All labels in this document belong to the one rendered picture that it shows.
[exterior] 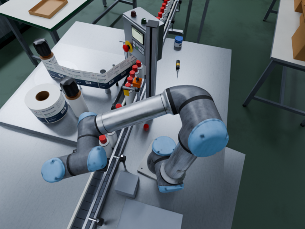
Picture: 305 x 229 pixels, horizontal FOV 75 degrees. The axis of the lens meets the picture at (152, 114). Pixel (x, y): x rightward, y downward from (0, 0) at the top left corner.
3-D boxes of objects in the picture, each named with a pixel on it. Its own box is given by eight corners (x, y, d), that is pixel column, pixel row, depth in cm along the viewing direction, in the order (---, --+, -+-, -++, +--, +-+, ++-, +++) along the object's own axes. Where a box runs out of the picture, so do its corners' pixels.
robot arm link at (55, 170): (66, 180, 60) (40, 187, 61) (82, 173, 71) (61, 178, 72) (61, 155, 61) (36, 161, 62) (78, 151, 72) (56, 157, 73)
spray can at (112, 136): (111, 139, 118) (105, 121, 101) (120, 141, 117) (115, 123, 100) (108, 146, 115) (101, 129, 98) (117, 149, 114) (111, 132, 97)
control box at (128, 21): (140, 42, 105) (139, 6, 89) (162, 59, 98) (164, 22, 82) (125, 49, 101) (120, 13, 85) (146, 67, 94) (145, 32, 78)
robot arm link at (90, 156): (98, 132, 66) (67, 140, 67) (98, 163, 60) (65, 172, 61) (107, 142, 73) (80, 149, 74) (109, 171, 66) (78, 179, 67)
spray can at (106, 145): (106, 148, 114) (99, 131, 97) (115, 151, 113) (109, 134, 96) (103, 156, 111) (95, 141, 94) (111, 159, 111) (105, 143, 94)
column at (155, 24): (148, 113, 135) (148, 19, 79) (154, 115, 134) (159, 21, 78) (146, 118, 132) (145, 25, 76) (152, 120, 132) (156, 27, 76)
